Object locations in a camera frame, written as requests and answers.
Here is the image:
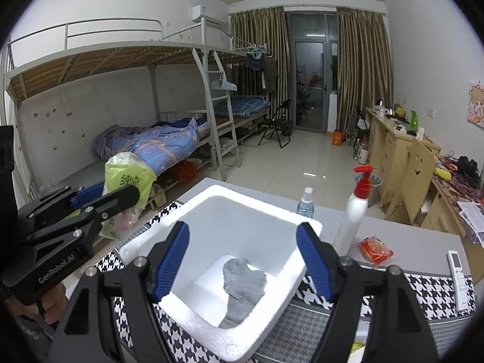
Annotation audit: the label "white appliance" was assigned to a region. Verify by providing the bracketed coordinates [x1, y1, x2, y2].
[327, 91, 341, 133]

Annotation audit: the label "houndstooth tablecloth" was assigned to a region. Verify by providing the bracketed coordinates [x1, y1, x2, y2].
[81, 200, 475, 363]

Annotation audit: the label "red plastic bag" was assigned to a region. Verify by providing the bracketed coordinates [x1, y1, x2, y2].
[172, 161, 197, 184]

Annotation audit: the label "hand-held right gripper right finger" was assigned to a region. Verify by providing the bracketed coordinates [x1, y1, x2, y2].
[296, 222, 443, 363]

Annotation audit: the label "white foam box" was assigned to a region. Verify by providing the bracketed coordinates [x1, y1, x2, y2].
[119, 185, 323, 362]

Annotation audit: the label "blue plaid quilt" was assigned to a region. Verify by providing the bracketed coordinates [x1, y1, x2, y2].
[93, 117, 210, 171]

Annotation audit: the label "white pump bottle red cap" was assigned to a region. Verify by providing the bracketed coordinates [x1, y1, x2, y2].
[333, 165, 373, 256]

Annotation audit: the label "white metal bunk bed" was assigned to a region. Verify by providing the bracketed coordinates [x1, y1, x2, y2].
[0, 18, 243, 216]
[164, 17, 273, 139]

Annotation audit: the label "green white plastic bag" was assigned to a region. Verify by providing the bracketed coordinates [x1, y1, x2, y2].
[101, 151, 157, 240]

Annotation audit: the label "clear blue spray bottle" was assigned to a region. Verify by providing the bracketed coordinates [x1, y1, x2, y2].
[296, 187, 314, 219]

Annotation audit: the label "wooden chair smiley cutout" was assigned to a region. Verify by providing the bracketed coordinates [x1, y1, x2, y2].
[386, 138, 437, 227]

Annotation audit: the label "pink cartoon wall poster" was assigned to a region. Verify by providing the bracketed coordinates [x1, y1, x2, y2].
[467, 79, 484, 126]

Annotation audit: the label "printed paper sheets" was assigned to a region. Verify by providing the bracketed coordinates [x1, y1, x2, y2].
[456, 198, 484, 244]

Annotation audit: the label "light wooden cabinet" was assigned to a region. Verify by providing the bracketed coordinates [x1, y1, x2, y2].
[365, 108, 441, 197]

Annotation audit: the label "hanging dark blue clothes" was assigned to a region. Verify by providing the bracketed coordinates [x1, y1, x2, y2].
[244, 51, 267, 72]

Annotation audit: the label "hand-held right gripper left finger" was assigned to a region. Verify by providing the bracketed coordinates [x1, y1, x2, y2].
[49, 221, 191, 363]

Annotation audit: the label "person's left hand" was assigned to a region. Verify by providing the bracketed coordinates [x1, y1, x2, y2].
[11, 285, 69, 333]

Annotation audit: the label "brown striped curtain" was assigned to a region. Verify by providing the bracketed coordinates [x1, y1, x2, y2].
[336, 5, 394, 133]
[230, 6, 291, 97]

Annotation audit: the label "white air conditioner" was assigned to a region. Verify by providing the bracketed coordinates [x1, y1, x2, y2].
[192, 5, 224, 27]

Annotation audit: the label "black folding chair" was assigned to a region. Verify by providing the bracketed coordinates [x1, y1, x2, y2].
[258, 98, 293, 149]

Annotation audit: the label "blue plaid bedding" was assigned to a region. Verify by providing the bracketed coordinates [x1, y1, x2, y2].
[227, 96, 271, 118]

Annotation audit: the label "white remote control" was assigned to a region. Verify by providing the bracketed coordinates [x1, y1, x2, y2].
[447, 250, 474, 312]

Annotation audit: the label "grey sock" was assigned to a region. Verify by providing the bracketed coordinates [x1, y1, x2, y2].
[218, 256, 267, 329]

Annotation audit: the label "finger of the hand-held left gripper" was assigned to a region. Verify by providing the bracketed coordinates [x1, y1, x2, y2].
[39, 182, 106, 209]
[85, 186, 141, 222]

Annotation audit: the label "black bag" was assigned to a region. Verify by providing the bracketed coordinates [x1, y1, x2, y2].
[456, 155, 479, 178]

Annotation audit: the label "glass balcony door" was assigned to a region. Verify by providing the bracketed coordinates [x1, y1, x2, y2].
[285, 12, 339, 133]

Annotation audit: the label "red snack packet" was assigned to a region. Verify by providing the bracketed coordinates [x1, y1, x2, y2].
[357, 236, 394, 267]

